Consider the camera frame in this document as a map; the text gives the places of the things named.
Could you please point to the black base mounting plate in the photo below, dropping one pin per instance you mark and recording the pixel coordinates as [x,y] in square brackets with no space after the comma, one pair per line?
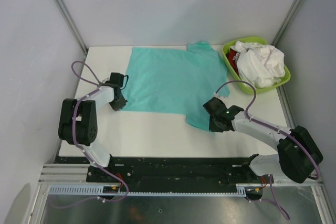
[133,169]

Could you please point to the teal t shirt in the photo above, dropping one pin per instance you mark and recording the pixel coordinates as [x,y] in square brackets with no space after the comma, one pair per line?
[174,81]

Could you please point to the white t shirt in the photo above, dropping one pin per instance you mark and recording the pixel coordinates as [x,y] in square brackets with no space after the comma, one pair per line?
[260,65]

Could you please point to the left aluminium frame post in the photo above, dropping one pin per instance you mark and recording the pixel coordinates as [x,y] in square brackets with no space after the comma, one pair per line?
[71,25]

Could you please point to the red t shirt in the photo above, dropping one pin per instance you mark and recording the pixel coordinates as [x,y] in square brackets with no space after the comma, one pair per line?
[231,58]

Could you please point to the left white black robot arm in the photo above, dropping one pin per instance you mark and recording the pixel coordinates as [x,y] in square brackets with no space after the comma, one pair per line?
[78,124]

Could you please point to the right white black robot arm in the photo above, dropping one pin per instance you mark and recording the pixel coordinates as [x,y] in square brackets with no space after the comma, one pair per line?
[297,155]

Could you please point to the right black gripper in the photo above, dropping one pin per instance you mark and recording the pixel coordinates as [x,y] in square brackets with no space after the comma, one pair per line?
[213,128]

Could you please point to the green plastic basket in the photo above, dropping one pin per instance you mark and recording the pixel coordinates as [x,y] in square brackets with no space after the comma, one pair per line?
[246,87]

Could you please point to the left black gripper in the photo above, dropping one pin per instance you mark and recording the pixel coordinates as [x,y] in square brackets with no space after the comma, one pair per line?
[122,103]

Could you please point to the aluminium frame post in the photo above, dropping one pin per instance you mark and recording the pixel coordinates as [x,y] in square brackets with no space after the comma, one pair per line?
[71,25]
[289,17]

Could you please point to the aluminium front rail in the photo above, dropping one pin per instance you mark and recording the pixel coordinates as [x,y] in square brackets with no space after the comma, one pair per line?
[77,173]

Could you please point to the grey slotted cable duct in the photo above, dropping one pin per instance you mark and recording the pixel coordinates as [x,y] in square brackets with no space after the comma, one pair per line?
[107,190]

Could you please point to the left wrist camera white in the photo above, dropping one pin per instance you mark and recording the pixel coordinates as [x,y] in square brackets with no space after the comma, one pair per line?
[117,80]

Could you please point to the right aluminium frame post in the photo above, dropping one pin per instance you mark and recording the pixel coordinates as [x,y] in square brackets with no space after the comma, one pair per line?
[289,17]

